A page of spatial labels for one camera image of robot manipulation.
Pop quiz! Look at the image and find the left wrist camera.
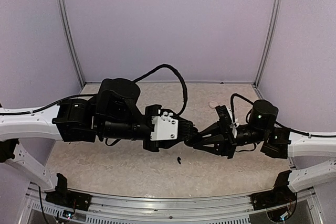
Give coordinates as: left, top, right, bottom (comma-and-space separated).
151, 111, 199, 141

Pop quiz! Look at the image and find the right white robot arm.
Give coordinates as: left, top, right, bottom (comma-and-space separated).
191, 100, 335, 205

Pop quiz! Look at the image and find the pink earbud charging case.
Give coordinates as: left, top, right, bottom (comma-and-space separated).
208, 101, 218, 109

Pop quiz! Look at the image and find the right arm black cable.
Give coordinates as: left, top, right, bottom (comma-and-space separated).
229, 93, 336, 154

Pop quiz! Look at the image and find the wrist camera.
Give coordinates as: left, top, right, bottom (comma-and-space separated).
151, 111, 199, 141
215, 105, 237, 134

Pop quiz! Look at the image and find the left aluminium corner post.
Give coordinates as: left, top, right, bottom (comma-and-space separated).
57, 0, 86, 88

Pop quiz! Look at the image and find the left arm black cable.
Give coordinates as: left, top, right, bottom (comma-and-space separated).
0, 63, 188, 146

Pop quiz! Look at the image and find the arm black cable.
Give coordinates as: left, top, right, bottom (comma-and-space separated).
229, 93, 336, 154
0, 63, 188, 146

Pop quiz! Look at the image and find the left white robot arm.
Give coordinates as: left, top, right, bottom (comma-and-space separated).
1, 78, 196, 206

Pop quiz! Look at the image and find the right aluminium corner post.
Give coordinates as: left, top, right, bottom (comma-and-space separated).
254, 0, 281, 89

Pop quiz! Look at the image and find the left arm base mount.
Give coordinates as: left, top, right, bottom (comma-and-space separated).
45, 190, 92, 211

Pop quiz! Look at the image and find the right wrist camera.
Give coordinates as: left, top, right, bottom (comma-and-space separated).
215, 105, 237, 134

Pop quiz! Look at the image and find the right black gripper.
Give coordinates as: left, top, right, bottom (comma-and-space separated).
192, 120, 267, 159

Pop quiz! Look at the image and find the aluminium corner post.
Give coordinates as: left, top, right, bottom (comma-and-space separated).
254, 0, 281, 89
57, 0, 86, 88

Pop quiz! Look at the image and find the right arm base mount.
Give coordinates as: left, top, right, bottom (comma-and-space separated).
250, 190, 297, 210

